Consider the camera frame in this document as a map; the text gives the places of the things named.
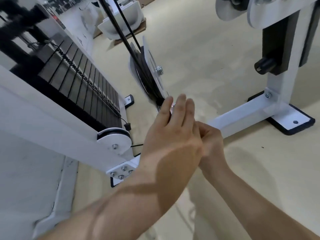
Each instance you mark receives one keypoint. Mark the brown cardboard sheet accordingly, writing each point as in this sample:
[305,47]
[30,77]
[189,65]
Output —
[130,36]

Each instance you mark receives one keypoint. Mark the person's right hand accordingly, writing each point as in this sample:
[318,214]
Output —
[212,149]

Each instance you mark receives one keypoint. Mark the person's right forearm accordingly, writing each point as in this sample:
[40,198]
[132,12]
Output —
[262,209]

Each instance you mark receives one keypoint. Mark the white gym machine frame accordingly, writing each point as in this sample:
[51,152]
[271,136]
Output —
[250,114]

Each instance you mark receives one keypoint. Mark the person's left hand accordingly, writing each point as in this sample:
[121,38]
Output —
[172,137]

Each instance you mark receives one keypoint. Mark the black weight stack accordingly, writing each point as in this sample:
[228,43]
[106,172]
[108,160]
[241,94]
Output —
[82,79]

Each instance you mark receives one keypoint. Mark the person's left forearm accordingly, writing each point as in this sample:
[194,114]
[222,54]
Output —
[120,207]

